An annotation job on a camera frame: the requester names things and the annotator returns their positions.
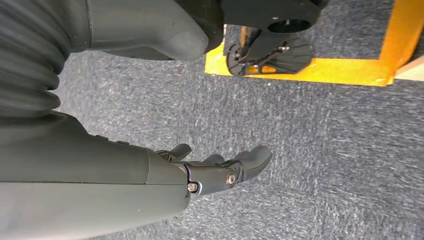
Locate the pale wooden panel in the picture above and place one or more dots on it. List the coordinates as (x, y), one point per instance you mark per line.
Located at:
(410, 71)

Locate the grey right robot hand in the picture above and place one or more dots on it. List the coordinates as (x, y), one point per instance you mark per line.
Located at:
(82, 172)

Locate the black ribbed caster foot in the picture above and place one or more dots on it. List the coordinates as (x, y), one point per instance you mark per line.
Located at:
(285, 56)

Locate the yellow floor tape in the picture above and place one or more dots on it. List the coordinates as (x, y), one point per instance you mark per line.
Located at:
(331, 71)

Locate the black machine base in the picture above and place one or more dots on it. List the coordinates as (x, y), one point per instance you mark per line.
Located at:
(251, 13)

